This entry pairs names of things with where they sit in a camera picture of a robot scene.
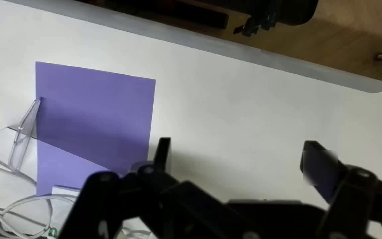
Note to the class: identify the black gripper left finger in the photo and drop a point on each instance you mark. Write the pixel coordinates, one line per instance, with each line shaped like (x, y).
(156, 194)

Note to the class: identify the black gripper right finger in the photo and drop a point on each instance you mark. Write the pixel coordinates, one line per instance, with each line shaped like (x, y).
(332, 177)

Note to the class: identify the white power adapter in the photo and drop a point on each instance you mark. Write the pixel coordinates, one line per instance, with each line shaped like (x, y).
(65, 190)

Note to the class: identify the purple paper sheet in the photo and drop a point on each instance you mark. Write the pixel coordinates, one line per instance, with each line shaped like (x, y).
(99, 120)

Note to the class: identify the clear acrylic panel with feet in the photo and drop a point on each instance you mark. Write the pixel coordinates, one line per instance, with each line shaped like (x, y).
(26, 133)

